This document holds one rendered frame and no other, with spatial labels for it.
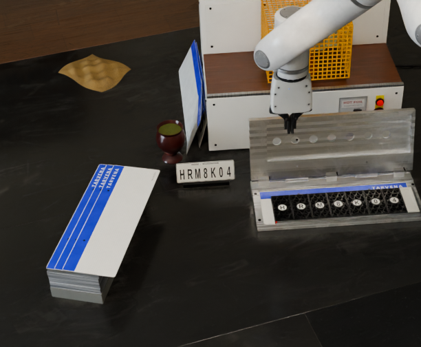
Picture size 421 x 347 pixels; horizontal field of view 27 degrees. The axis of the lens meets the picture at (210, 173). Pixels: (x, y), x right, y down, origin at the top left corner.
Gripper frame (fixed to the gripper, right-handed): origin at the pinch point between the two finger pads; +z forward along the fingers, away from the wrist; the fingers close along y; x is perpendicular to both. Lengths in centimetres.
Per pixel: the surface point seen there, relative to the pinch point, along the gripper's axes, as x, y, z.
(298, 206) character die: -7.6, 1.6, 21.0
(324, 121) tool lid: 7.9, 10.2, 5.6
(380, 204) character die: -9.1, 22.8, 21.1
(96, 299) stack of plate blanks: -34, -50, 23
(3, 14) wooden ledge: 114, -92, 24
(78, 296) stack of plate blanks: -33, -54, 23
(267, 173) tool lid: 3.5, -5.4, 18.2
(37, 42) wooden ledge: 92, -77, 24
